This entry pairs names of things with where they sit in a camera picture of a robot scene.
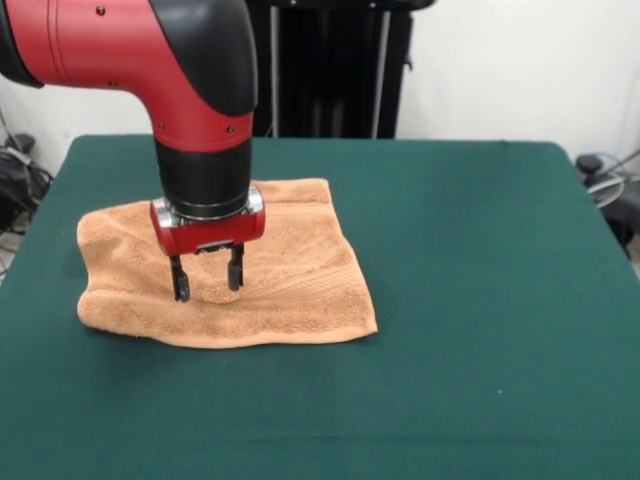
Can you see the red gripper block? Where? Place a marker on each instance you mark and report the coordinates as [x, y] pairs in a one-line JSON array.
[[210, 235]]

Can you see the black robot pedestal frame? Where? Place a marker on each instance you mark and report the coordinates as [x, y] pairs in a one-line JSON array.
[[325, 75]]

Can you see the dark green table cloth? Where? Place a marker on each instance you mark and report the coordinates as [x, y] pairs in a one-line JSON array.
[[450, 300]]

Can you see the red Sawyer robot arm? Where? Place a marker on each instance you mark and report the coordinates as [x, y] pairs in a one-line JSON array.
[[150, 60]]

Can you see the orange terry towel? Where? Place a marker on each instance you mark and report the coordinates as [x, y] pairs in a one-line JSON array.
[[300, 285]]

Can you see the black equipment block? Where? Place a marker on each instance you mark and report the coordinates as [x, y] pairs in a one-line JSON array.
[[622, 210]]

